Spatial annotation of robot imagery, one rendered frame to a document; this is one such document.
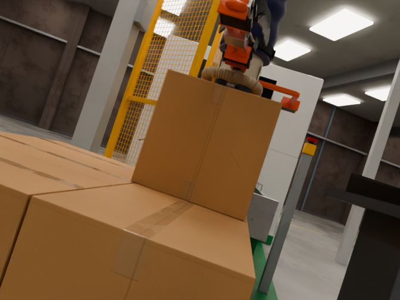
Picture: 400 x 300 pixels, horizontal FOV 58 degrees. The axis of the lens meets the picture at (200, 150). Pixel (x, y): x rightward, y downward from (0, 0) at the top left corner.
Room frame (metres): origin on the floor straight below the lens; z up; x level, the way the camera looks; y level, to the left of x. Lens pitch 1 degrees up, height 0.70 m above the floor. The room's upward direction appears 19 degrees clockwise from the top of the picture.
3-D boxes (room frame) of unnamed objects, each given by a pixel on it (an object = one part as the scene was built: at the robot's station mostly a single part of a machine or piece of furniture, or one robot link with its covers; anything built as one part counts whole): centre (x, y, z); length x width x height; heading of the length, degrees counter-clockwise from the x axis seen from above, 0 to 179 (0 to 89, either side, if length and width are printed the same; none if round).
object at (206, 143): (1.49, -0.05, 0.75); 0.60 x 0.40 x 0.40; 171
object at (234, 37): (1.05, 0.00, 1.06); 0.07 x 0.07 x 0.04; 83
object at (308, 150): (2.35, -0.67, 0.50); 0.07 x 0.07 x 1.00; 83
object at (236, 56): (1.26, -0.02, 1.07); 0.10 x 0.08 x 0.06; 83
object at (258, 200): (1.84, -0.10, 0.58); 0.70 x 0.03 x 0.06; 83
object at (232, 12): (0.91, 0.03, 1.07); 0.08 x 0.07 x 0.05; 173
